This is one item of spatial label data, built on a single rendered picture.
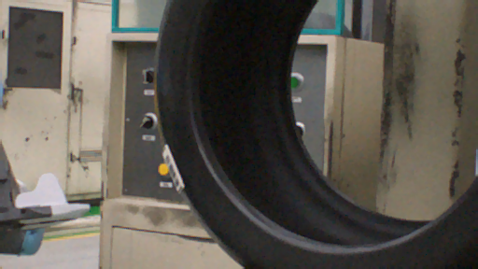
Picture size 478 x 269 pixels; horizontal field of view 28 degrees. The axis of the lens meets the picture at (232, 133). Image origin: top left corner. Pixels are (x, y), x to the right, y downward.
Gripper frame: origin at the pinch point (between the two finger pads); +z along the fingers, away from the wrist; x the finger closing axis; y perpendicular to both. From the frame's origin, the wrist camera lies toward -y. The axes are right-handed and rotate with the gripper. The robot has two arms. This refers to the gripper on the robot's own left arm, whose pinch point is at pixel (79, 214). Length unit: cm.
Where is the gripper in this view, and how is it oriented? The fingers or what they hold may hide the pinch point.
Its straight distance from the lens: 124.2
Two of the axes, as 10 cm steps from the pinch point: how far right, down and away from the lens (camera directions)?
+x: -1.7, 2.8, 9.5
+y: -1.6, -9.5, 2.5
